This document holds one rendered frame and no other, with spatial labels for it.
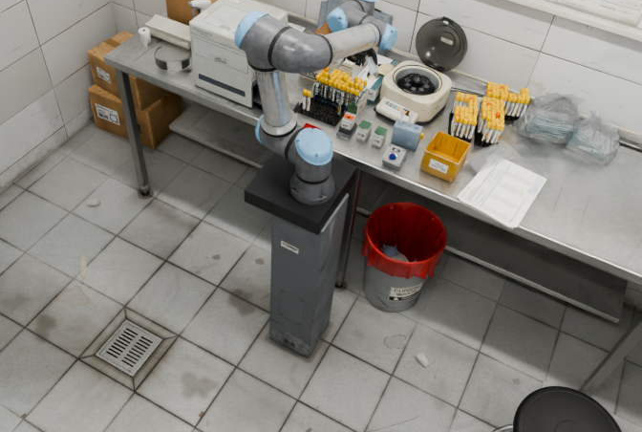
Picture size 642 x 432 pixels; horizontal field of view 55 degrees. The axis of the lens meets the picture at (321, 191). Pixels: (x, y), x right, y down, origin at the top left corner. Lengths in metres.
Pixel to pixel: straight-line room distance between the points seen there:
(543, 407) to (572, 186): 0.82
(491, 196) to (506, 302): 0.97
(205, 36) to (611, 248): 1.63
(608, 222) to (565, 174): 0.25
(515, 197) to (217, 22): 1.28
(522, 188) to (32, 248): 2.27
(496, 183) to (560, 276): 0.79
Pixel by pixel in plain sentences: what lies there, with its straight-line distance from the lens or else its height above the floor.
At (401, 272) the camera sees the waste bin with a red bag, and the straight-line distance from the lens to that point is 2.63.
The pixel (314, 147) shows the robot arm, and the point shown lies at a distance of 1.91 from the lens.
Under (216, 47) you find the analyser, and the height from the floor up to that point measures 1.11.
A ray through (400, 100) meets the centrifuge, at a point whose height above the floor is 0.95.
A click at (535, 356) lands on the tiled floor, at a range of 3.04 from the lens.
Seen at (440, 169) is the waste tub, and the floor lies 0.92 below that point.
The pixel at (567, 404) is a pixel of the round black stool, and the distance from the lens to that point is 2.19.
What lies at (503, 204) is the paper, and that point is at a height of 0.89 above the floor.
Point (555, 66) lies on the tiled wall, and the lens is 2.64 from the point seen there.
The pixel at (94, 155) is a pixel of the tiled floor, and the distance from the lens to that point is 3.68.
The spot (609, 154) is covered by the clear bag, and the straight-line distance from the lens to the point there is 2.60.
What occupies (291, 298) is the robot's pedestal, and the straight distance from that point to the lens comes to 2.47.
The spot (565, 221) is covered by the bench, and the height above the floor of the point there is 0.88.
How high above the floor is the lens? 2.46
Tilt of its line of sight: 47 degrees down
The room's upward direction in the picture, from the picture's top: 6 degrees clockwise
